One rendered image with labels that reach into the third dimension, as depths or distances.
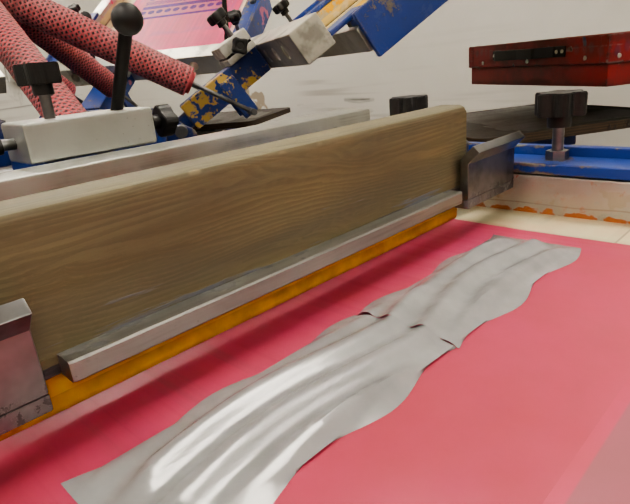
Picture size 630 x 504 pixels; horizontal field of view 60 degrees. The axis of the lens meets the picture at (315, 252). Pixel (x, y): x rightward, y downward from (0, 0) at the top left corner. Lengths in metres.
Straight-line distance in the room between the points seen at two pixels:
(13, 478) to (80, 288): 0.08
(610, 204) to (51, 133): 0.48
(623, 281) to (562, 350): 0.10
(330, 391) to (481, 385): 0.07
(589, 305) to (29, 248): 0.30
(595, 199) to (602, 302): 0.17
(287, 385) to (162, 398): 0.06
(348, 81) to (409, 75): 0.38
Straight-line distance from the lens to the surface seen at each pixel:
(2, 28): 0.89
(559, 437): 0.25
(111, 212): 0.26
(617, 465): 0.24
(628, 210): 0.51
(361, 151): 0.36
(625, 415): 0.27
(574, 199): 0.52
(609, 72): 1.14
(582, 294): 0.37
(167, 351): 0.30
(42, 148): 0.54
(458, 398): 0.26
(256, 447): 0.23
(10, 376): 0.25
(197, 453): 0.24
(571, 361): 0.30
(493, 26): 2.49
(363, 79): 2.87
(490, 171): 0.50
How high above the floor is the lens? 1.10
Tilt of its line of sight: 19 degrees down
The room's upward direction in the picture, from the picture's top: 5 degrees counter-clockwise
